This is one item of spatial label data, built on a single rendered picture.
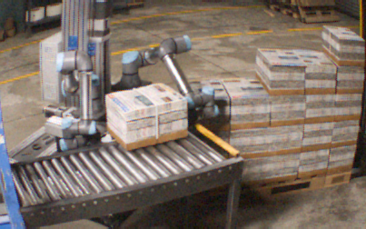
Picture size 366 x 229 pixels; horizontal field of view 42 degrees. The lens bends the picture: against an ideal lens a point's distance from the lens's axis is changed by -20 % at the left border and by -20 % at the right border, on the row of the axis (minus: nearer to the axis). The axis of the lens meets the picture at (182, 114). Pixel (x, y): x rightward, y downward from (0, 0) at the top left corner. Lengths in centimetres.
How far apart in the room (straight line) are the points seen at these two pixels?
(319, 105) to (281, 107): 34
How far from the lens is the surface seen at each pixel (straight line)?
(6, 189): 227
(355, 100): 411
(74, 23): 368
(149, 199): 282
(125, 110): 304
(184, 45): 361
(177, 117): 317
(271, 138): 392
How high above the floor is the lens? 222
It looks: 24 degrees down
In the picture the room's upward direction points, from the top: straight up
